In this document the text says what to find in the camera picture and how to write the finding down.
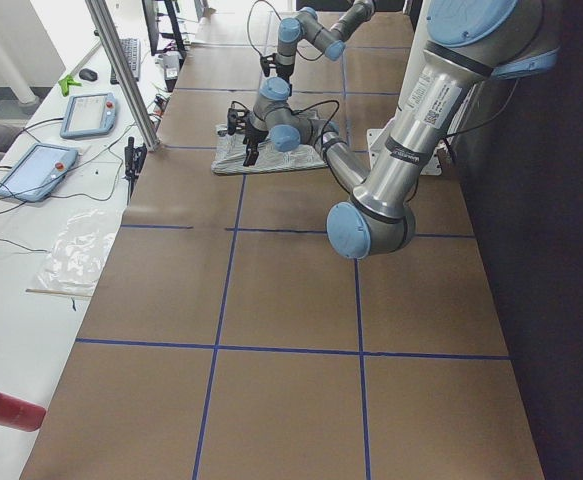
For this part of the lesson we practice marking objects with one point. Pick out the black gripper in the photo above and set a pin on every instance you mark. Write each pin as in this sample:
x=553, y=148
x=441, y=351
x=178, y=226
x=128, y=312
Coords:
x=253, y=136
x=285, y=71

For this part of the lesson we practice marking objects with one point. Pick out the blue white striped polo shirt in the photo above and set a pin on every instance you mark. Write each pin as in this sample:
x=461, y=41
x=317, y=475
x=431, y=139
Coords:
x=231, y=155

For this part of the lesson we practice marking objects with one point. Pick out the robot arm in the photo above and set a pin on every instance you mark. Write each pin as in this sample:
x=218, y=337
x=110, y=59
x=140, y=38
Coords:
x=467, y=42
x=304, y=26

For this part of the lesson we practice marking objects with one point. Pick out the black monitor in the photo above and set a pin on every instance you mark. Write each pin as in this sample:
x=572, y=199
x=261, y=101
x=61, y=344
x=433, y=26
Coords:
x=151, y=16

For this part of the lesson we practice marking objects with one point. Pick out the black spare gripper tool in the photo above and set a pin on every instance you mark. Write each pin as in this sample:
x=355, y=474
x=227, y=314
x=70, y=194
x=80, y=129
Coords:
x=134, y=158

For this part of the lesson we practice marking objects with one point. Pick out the black keyboard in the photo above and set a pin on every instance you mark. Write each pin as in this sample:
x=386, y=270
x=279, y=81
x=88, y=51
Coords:
x=131, y=49

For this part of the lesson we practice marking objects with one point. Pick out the far blue teach pendant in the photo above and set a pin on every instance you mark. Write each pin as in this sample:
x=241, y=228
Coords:
x=89, y=116

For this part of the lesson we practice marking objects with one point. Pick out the blue teach pendant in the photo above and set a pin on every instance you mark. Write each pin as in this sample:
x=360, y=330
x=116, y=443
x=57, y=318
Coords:
x=89, y=116
x=38, y=172

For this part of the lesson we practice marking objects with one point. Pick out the black computer mouse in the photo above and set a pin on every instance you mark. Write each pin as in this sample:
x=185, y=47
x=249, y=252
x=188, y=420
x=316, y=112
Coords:
x=88, y=75

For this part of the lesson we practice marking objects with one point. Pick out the green clip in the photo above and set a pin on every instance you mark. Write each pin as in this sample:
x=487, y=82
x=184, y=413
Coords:
x=67, y=82

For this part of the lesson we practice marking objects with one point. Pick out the clear plastic bag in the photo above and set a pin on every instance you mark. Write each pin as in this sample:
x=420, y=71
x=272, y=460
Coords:
x=77, y=258

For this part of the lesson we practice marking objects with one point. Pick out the near blue teach pendant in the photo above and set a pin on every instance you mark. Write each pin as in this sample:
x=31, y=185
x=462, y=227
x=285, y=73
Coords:
x=38, y=172

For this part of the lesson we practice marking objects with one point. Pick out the red cylinder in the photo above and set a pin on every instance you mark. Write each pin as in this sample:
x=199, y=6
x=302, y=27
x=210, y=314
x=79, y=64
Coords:
x=19, y=414

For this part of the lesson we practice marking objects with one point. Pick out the aluminium frame post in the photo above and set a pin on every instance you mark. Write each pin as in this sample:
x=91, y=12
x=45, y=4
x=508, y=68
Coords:
x=110, y=41

